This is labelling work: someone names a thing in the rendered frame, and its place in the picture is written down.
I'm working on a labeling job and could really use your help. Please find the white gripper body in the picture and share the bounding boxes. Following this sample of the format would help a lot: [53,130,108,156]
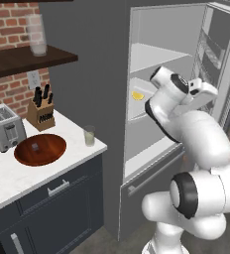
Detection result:
[175,81,219,115]

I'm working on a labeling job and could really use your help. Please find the grey fridge door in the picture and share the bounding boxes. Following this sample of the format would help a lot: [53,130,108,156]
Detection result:
[190,1,230,131]

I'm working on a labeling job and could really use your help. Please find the grey fridge door bin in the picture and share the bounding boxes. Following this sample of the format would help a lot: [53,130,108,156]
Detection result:
[197,28,226,71]

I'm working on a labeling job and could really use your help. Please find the white fridge shelf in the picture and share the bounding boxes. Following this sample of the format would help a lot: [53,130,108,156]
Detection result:
[130,42,194,74]

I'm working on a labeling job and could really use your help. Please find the white fridge tray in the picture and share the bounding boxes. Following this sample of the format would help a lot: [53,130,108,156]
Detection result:
[128,76,162,124]

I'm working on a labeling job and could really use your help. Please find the yellow lemon wedge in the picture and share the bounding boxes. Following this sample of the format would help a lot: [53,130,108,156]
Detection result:
[131,90,145,101]

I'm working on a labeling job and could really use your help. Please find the grey fridge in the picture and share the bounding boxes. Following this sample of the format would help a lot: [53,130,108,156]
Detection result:
[39,0,230,243]

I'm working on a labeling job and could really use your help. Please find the glass of lemonade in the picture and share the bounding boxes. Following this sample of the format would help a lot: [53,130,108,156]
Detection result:
[82,124,97,148]

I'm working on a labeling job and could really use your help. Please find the brown wooden bowl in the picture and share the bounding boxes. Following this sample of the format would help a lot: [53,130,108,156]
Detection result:
[13,133,68,168]

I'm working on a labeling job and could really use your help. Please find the ice cube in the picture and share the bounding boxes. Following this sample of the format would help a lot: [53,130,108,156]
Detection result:
[30,142,42,153]

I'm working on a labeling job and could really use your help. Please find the grey freezer drawer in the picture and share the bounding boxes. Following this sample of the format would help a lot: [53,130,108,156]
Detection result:
[118,145,188,242]

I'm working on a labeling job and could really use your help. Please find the dark blue drawer front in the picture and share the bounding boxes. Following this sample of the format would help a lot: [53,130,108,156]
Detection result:
[15,154,104,216]

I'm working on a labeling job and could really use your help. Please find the wooden knife block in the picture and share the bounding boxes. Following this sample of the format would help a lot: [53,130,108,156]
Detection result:
[25,98,58,133]

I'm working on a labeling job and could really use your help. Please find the clear glass jar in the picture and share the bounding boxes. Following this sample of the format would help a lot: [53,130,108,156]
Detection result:
[25,13,49,58]

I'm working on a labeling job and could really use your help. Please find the dark blue cupboard door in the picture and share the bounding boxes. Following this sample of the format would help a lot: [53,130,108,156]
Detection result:
[0,172,105,254]

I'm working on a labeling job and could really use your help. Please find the silver toaster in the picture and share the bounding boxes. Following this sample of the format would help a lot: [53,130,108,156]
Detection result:
[0,102,29,154]

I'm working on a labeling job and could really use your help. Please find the grey freezer drawer handle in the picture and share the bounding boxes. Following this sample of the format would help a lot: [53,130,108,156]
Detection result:
[127,150,186,198]

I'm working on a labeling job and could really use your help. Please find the white wall outlet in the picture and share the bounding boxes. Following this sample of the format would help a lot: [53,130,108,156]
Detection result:
[26,69,42,90]

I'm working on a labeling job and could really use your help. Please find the silver drawer handle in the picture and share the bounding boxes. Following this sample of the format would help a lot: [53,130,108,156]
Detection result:
[47,179,71,197]

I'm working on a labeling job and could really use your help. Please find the dark wooden wall shelf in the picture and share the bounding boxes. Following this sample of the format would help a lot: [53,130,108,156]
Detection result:
[0,44,79,81]

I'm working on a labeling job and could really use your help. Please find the silver cupboard door handle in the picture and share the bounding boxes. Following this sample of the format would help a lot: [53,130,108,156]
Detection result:
[10,232,26,254]

